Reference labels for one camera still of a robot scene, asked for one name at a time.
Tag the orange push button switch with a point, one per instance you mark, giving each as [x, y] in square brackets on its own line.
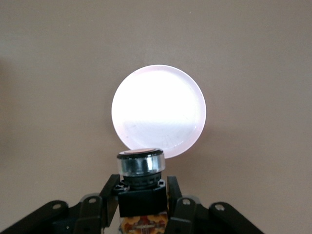
[142, 202]

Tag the pink round plate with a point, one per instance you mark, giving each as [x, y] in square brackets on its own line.
[158, 107]

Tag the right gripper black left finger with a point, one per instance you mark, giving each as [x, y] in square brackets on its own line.
[90, 214]

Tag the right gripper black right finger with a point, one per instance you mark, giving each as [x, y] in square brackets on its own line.
[190, 217]

